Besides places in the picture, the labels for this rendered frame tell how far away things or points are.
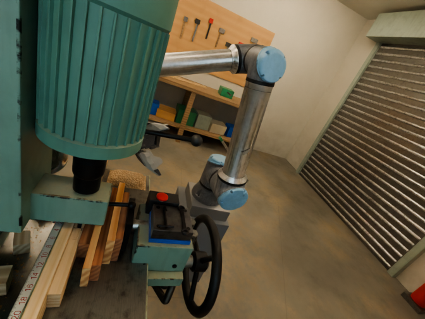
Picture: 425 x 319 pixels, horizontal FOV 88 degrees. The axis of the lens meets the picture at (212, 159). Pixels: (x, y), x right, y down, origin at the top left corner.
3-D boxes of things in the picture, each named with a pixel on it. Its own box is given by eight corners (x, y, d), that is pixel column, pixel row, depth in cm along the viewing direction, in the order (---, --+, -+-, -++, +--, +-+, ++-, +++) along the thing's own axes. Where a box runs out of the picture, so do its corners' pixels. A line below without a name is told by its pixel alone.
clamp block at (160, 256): (183, 273, 57) (194, 250, 53) (128, 272, 52) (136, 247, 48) (178, 229, 69) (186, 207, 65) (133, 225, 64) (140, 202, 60)
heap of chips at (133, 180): (145, 190, 75) (147, 183, 74) (105, 184, 70) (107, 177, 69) (146, 176, 82) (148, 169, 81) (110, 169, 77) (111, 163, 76)
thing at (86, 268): (86, 287, 44) (90, 268, 41) (79, 287, 43) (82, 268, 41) (106, 209, 62) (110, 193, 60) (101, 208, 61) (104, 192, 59)
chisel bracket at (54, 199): (102, 231, 50) (108, 202, 46) (26, 225, 45) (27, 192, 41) (108, 208, 56) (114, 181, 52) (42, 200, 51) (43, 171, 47)
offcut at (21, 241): (30, 252, 54) (30, 242, 53) (12, 255, 52) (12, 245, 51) (30, 238, 57) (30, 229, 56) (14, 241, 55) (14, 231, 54)
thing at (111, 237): (109, 264, 49) (115, 240, 46) (101, 264, 48) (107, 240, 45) (120, 202, 66) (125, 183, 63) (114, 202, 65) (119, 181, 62)
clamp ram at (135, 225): (150, 252, 54) (160, 227, 51) (118, 251, 52) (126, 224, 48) (150, 225, 62) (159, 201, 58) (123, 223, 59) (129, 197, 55)
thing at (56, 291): (59, 307, 39) (61, 293, 37) (45, 307, 38) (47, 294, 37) (110, 154, 85) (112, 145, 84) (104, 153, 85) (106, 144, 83)
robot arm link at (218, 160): (219, 176, 140) (229, 153, 133) (228, 193, 126) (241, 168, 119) (197, 173, 133) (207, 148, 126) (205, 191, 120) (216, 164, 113)
